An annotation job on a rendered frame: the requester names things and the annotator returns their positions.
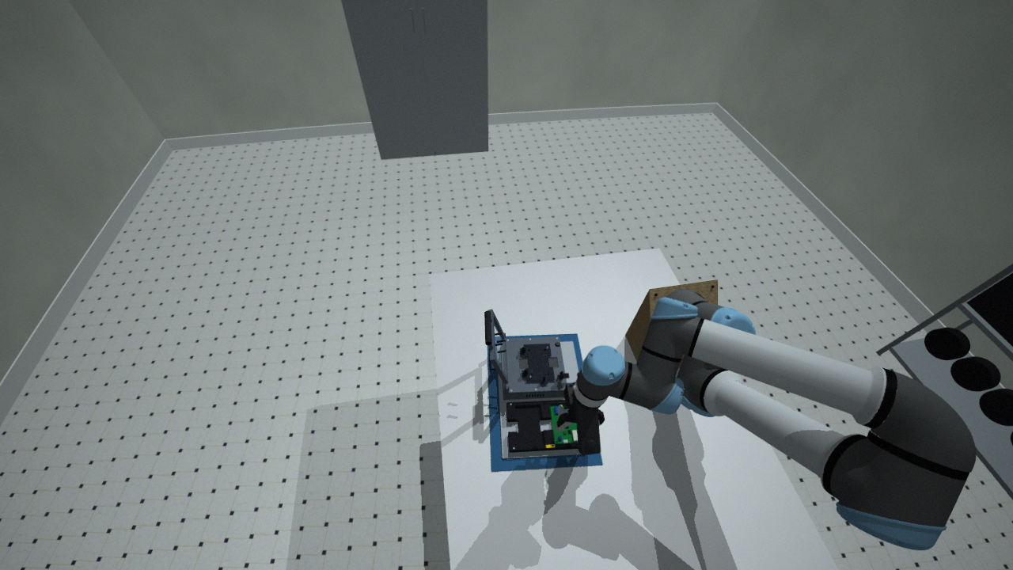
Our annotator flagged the green circuit board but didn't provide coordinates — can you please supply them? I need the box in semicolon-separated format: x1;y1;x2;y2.
550;405;578;444

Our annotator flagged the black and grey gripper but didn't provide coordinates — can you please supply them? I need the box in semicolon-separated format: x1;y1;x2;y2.
555;382;605;432

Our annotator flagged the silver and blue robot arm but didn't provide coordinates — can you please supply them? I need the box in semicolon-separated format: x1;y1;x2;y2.
573;289;977;550

